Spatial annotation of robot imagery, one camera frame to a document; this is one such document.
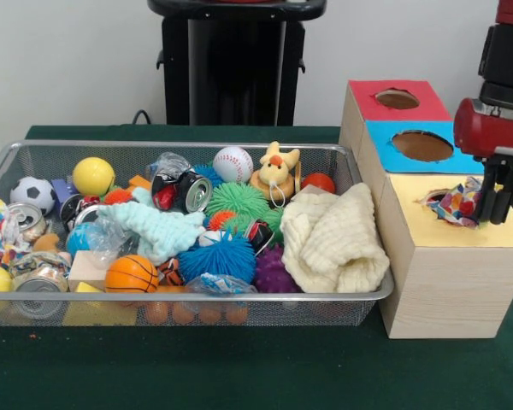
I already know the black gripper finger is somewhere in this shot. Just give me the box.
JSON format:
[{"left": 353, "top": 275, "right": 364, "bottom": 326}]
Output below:
[
  {"left": 493, "top": 158, "right": 513, "bottom": 226},
  {"left": 477, "top": 157, "right": 500, "bottom": 226}
]

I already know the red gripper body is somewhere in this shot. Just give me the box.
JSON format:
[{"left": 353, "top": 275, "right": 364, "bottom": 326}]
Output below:
[{"left": 453, "top": 97, "right": 513, "bottom": 161}]

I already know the cream muslin cloth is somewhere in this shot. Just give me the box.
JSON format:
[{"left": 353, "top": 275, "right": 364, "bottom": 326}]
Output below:
[{"left": 280, "top": 182, "right": 391, "bottom": 295}]

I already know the wooden box with three holes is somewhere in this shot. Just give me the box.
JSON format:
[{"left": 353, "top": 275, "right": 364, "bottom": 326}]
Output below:
[{"left": 339, "top": 79, "right": 513, "bottom": 339}]

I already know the silver mesh bin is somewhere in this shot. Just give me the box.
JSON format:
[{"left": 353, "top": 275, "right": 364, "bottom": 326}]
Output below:
[{"left": 0, "top": 140, "right": 395, "bottom": 328}]

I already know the yellow plush chick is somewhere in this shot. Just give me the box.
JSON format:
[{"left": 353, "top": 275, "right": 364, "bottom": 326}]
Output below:
[{"left": 250, "top": 141, "right": 303, "bottom": 204}]

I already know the green spiky puffer ball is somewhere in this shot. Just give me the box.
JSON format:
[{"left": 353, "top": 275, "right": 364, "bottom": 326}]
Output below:
[{"left": 204, "top": 182, "right": 271, "bottom": 219}]

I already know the white toy baseball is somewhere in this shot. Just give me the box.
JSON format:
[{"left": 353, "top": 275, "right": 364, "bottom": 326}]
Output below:
[{"left": 213, "top": 146, "right": 256, "bottom": 185}]

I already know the blue spiky puffer ball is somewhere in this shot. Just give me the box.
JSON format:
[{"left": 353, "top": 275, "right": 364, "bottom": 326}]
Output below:
[{"left": 177, "top": 230, "right": 257, "bottom": 285}]

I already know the dark green table cloth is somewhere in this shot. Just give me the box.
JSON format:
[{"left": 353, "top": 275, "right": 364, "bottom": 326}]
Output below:
[{"left": 0, "top": 123, "right": 513, "bottom": 410}]

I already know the light blue muslin cloth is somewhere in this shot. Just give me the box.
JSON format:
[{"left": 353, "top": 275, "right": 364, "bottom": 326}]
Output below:
[{"left": 96, "top": 186, "right": 207, "bottom": 267}]

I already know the orange toy basketball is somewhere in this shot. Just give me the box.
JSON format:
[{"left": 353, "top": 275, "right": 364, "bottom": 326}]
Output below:
[{"left": 105, "top": 255, "right": 160, "bottom": 295}]

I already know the yellow ball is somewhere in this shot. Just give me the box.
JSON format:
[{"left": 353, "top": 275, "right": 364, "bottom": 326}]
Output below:
[{"left": 72, "top": 156, "right": 116, "bottom": 197}]

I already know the black white soccer ball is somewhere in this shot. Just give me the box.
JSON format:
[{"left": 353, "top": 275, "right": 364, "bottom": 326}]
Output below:
[{"left": 9, "top": 176, "right": 58, "bottom": 216}]

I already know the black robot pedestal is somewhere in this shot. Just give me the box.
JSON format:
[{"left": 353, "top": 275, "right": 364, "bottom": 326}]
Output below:
[{"left": 147, "top": 0, "right": 331, "bottom": 126}]

